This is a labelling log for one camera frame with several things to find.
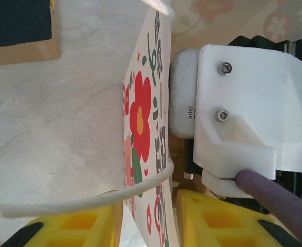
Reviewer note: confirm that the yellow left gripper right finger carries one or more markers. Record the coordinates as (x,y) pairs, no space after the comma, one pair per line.
(217,226)

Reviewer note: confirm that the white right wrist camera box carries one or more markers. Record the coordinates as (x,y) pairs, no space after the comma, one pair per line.
(243,103)

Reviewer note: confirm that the white flower print paper bag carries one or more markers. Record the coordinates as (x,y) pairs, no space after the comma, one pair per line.
(140,115)

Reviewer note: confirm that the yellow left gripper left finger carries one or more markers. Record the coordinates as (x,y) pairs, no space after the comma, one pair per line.
(76,229)

